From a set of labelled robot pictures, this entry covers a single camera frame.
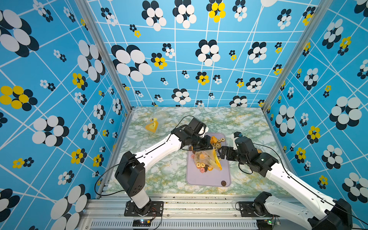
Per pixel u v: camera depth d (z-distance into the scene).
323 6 0.68
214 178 0.85
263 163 0.52
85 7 0.68
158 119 1.05
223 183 0.82
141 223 0.72
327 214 0.39
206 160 0.81
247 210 0.72
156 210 0.73
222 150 0.71
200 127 0.63
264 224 0.71
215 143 0.98
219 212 0.73
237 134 0.71
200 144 0.69
